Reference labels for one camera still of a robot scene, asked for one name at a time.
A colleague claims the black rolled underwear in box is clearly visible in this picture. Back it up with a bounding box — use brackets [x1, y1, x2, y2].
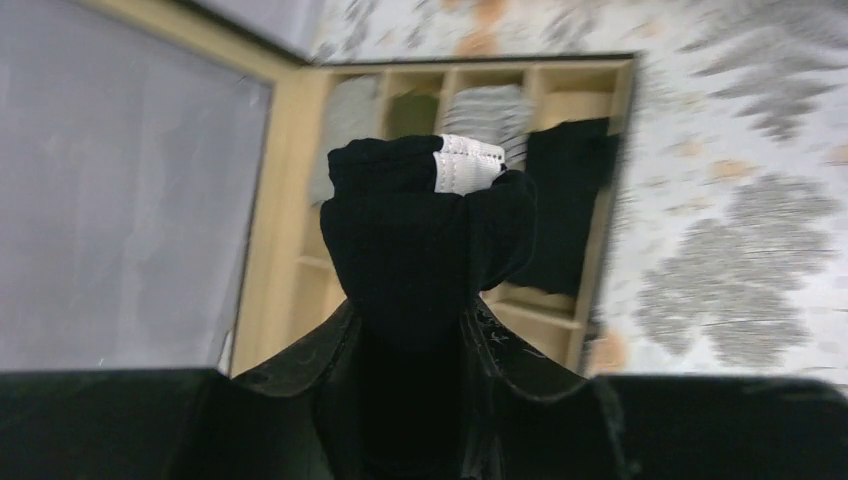
[508, 118, 619, 296]

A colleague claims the olive rolled underwear in box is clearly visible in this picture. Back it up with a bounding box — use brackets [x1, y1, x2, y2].
[386, 92, 438, 139]

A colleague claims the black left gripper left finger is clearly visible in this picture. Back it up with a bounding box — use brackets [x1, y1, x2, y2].
[1, 305, 358, 479]

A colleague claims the floral table cloth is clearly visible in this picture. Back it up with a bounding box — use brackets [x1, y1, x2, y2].
[314, 1, 847, 387]

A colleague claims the striped rolled underwear in box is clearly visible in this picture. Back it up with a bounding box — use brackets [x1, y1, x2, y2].
[442, 85, 535, 168]

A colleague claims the black underwear white trim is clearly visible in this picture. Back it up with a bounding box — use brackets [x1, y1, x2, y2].
[320, 135, 537, 479]

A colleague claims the grey rolled underwear in box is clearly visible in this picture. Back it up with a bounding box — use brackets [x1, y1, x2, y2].
[309, 75, 380, 204]

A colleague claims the wooden organizer box glass lid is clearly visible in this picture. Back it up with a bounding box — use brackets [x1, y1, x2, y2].
[1, 1, 636, 373]

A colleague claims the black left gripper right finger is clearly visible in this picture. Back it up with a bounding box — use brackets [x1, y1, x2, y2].
[463, 302, 847, 479]

